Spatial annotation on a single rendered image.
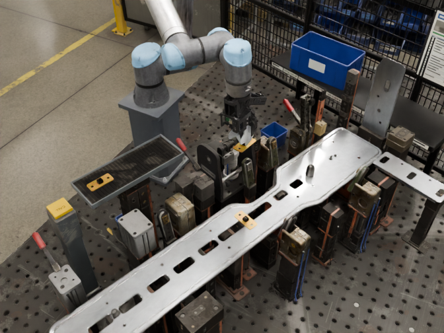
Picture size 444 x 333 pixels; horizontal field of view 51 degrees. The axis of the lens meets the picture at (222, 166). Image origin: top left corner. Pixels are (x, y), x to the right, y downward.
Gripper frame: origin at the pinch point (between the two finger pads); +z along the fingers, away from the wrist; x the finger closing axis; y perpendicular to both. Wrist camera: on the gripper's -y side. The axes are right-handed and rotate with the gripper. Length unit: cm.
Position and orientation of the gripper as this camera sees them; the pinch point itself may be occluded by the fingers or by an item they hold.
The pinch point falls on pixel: (244, 139)
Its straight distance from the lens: 152.1
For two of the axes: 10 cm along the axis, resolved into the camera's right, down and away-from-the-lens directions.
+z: 0.5, 7.2, 6.9
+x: 7.9, 4.0, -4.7
